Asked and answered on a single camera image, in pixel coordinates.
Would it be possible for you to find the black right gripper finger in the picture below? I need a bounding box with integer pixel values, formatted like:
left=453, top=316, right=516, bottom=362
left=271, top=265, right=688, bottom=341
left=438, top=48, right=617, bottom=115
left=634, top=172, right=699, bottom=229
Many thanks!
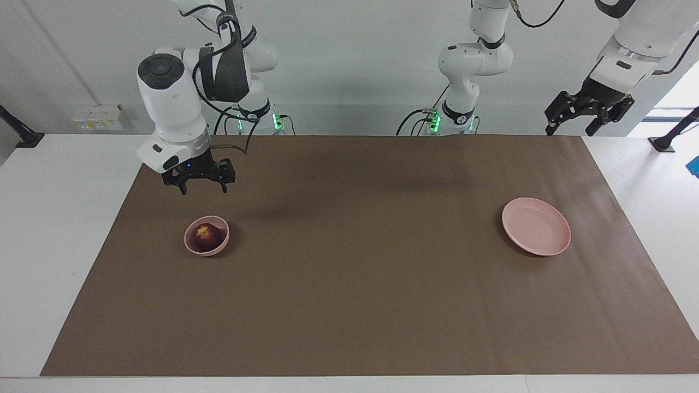
left=215, top=158, right=236, bottom=194
left=162, top=166, right=191, bottom=195

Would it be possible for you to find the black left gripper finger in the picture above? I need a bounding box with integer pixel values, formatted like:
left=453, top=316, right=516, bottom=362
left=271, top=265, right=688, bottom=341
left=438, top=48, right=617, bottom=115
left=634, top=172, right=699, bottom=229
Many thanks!
left=585, top=95, right=636, bottom=137
left=544, top=91, right=580, bottom=136

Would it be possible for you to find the red apple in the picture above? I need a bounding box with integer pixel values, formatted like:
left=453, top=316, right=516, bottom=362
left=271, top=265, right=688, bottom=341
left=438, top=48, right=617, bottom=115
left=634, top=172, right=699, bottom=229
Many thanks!
left=195, top=223, right=223, bottom=252

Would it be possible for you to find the pink bowl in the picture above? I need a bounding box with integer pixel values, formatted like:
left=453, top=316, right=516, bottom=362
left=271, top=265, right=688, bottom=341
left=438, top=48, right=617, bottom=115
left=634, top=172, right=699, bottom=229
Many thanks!
left=183, top=215, right=230, bottom=257

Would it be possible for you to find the pink plate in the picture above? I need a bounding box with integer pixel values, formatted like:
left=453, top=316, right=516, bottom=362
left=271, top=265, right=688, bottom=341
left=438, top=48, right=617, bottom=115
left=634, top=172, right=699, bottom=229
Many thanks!
left=501, top=197, right=571, bottom=257

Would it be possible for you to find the black stand foot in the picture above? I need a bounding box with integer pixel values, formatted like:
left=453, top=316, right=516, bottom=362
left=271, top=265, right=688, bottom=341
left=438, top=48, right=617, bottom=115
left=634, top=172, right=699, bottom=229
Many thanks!
left=649, top=106, right=699, bottom=153
left=0, top=105, right=45, bottom=148

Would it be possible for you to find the brown paper table mat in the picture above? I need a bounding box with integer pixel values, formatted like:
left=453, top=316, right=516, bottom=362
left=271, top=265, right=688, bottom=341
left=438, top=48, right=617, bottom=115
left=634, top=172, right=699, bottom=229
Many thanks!
left=41, top=135, right=699, bottom=377

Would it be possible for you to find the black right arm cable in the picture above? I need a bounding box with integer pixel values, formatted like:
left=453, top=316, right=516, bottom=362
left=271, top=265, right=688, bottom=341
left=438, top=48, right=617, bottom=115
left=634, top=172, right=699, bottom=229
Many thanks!
left=177, top=4, right=261, bottom=156

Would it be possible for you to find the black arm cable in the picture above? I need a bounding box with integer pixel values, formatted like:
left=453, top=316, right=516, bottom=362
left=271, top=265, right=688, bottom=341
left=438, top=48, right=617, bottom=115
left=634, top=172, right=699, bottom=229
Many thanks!
left=511, top=0, right=699, bottom=74
left=177, top=4, right=261, bottom=156

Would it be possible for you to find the black right base cable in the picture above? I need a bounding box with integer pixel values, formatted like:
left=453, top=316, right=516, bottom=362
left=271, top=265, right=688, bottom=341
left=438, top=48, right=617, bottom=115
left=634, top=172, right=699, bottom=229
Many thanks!
left=214, top=106, right=241, bottom=135

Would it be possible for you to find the black base cable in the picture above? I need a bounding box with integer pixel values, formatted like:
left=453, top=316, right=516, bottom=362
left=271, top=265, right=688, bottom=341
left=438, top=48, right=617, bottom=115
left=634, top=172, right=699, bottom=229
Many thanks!
left=214, top=106, right=241, bottom=135
left=396, top=82, right=451, bottom=136

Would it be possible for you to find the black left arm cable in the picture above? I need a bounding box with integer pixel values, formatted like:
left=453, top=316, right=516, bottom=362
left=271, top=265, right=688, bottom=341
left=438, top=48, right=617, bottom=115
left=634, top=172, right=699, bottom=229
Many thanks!
left=511, top=0, right=699, bottom=74

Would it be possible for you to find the white wall socket box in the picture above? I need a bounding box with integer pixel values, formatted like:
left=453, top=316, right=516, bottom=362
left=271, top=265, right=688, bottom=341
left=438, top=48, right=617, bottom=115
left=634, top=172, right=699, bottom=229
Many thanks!
left=73, top=105, right=124, bottom=132

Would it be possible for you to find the black left base cable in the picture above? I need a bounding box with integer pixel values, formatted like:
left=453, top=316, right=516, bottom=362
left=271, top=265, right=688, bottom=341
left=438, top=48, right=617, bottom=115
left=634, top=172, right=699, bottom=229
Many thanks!
left=396, top=82, right=451, bottom=136

